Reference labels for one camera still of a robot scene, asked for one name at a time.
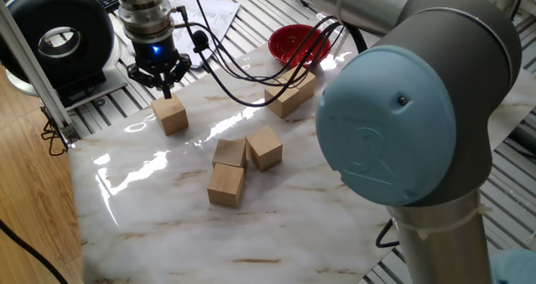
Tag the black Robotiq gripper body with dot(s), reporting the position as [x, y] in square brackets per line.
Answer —
[157, 53]

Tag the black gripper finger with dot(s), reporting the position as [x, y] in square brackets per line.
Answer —
[184, 68]
[140, 76]

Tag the light wooden cube block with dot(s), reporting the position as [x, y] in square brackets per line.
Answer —
[169, 116]
[229, 153]
[264, 148]
[282, 101]
[226, 185]
[303, 83]

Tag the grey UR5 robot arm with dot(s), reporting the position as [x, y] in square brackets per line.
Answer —
[419, 108]

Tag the white printed paper stack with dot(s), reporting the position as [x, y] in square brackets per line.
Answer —
[222, 20]

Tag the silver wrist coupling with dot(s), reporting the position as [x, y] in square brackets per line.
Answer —
[146, 16]

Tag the red glossy bowl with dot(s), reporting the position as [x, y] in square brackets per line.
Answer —
[293, 45]

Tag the white marble pattern board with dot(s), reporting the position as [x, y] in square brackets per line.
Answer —
[209, 233]

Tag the aluminium frame profile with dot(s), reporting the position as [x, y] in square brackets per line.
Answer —
[33, 70]

